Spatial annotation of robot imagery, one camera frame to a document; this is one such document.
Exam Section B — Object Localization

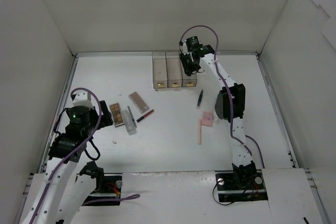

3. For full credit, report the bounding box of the pink slim tube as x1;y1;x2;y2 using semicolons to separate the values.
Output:
197;119;202;145

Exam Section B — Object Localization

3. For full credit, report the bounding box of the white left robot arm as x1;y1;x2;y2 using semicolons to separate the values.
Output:
23;99;113;223

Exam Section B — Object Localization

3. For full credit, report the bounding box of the grey checkered eyeliner pencil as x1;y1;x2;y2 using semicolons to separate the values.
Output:
127;106;137;128

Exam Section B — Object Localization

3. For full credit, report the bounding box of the pink square compact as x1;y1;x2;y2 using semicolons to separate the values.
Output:
201;111;213;127

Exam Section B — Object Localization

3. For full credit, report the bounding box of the red black lip gloss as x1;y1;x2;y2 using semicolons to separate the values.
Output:
137;109;154;123

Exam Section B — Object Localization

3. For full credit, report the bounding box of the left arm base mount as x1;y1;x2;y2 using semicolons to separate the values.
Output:
84;173;122;203

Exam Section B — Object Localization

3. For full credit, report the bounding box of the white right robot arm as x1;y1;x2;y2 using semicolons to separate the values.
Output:
179;36;257;188

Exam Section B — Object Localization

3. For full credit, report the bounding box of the black concealer stick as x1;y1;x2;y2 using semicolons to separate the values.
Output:
196;90;204;109

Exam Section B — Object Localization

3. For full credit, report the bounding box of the clear plastic case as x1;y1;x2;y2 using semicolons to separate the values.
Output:
122;110;136;135

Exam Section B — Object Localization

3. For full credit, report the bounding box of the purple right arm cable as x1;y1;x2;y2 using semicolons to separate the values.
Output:
180;25;265;169

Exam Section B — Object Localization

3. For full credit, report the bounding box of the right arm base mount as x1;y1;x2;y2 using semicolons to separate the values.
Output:
212;172;268;206

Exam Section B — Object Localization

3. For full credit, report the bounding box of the clear three-slot organizer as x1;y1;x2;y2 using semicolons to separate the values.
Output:
152;51;197;89

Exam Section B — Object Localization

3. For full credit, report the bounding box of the brown eyeshadow palette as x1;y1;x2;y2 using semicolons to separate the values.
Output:
109;103;124;127

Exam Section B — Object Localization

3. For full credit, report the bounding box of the pink-brown eyeshadow palette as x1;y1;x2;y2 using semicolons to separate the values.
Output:
129;92;149;113

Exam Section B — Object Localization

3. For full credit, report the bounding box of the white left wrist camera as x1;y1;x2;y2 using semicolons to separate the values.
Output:
71;90;93;109

